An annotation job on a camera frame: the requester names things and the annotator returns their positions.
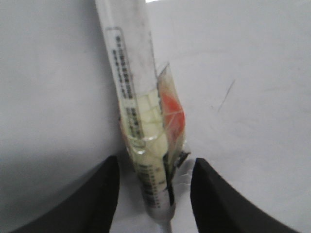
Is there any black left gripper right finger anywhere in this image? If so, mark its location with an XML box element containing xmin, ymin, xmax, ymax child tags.
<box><xmin>190</xmin><ymin>158</ymin><xmax>295</xmax><ymax>233</ymax></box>

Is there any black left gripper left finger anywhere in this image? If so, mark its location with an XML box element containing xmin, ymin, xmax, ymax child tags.
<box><xmin>9</xmin><ymin>155</ymin><xmax>120</xmax><ymax>233</ymax></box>

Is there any white whiteboard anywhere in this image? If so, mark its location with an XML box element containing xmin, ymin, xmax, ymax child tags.
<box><xmin>0</xmin><ymin>0</ymin><xmax>311</xmax><ymax>233</ymax></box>

